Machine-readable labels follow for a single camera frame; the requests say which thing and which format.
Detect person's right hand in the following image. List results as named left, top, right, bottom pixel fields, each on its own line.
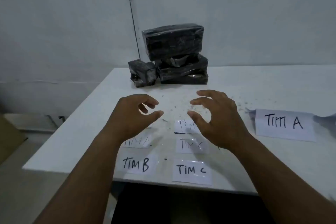
left=187, top=90, right=254, bottom=153

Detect person's left hand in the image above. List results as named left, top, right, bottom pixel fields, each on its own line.
left=101, top=94, right=164, bottom=147

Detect white label thin writing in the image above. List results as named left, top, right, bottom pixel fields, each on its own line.
left=123, top=136, right=153, bottom=149
left=175, top=137, right=209, bottom=154

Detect white label bold writing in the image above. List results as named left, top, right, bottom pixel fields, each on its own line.
left=172, top=159, right=212, bottom=186
left=119, top=154, right=158, bottom=176

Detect white label black bottom line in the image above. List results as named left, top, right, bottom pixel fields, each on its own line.
left=174, top=119, right=200, bottom=134

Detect small lumpy black package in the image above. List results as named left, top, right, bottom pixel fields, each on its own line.
left=128, top=59, right=159, bottom=88

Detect thick black package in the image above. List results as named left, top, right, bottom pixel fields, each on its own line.
left=156, top=54, right=209, bottom=78

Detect rounded black package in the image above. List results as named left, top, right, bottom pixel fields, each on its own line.
left=155, top=54, right=199, bottom=68

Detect large black package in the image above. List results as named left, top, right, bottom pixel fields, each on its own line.
left=141, top=23, right=205, bottom=62

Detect person's left forearm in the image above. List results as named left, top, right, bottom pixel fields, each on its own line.
left=33, top=133, right=129, bottom=224

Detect person's right forearm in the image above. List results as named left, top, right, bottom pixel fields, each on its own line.
left=230, top=136, right=336, bottom=224

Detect person's dark trousers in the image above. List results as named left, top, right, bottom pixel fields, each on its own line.
left=111, top=182, right=275, bottom=224

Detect brown cardboard sheet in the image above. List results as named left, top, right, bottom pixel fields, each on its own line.
left=0, top=115, right=28, bottom=165

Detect grey metal frame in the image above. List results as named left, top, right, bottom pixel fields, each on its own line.
left=44, top=114, right=66, bottom=130

